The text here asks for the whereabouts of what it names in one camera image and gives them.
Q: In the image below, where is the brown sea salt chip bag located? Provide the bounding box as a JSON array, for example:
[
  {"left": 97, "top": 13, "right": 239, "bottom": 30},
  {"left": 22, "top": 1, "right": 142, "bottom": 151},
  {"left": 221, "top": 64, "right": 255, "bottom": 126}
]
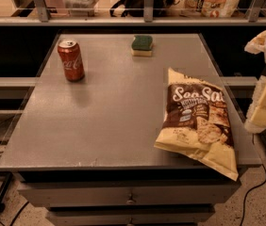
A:
[{"left": 155, "top": 69, "right": 239, "bottom": 181}]

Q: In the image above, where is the green and yellow sponge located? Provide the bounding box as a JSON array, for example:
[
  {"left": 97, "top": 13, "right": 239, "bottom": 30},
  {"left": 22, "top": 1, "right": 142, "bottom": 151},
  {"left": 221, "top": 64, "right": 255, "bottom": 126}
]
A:
[{"left": 131, "top": 35, "right": 153, "bottom": 57}]

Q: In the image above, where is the black bag on shelf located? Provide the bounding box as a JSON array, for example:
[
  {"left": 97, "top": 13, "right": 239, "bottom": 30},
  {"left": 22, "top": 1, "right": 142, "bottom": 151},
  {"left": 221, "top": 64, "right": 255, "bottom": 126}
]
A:
[{"left": 109, "top": 0, "right": 179, "bottom": 17}]

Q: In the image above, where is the metal drawer knob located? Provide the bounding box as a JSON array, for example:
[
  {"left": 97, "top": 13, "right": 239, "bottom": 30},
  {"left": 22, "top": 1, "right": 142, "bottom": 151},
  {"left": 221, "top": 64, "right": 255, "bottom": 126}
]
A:
[{"left": 126, "top": 195, "right": 136, "bottom": 205}]

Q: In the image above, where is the grey drawer cabinet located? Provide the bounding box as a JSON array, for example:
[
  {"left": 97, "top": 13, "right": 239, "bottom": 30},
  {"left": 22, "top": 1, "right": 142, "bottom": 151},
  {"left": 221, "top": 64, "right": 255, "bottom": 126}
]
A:
[{"left": 0, "top": 32, "right": 263, "bottom": 226}]

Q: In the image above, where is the red coca-cola can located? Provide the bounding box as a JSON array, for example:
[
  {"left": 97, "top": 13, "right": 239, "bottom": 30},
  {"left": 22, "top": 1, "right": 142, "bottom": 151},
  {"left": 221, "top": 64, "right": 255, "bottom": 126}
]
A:
[{"left": 58, "top": 39, "right": 85, "bottom": 82}]

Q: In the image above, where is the clear plastic container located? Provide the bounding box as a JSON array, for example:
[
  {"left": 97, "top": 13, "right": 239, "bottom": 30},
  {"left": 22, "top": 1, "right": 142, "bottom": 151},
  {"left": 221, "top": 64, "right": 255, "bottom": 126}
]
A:
[{"left": 63, "top": 0, "right": 98, "bottom": 17}]

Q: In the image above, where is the black cable right floor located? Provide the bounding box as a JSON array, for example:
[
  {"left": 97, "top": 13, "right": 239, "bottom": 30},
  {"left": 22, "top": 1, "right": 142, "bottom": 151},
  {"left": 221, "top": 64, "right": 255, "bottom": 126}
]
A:
[{"left": 239, "top": 134, "right": 266, "bottom": 226}]

